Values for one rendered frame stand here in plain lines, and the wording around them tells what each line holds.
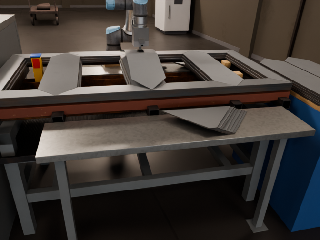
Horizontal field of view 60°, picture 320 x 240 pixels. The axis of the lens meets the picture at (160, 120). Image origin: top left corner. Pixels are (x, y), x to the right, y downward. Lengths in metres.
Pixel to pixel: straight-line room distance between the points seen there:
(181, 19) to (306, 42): 3.50
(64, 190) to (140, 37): 0.89
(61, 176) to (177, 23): 6.36
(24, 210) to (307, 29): 4.29
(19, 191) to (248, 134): 1.18
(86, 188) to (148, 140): 0.63
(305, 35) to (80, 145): 4.15
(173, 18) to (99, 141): 6.29
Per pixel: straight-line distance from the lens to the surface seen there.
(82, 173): 2.21
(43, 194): 1.67
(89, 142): 1.15
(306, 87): 1.67
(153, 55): 1.61
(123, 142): 1.13
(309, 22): 4.79
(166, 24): 7.24
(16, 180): 1.62
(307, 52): 4.78
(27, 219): 1.80
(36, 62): 1.89
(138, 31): 1.61
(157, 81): 1.41
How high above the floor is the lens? 1.36
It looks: 28 degrees down
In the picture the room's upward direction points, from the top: 2 degrees clockwise
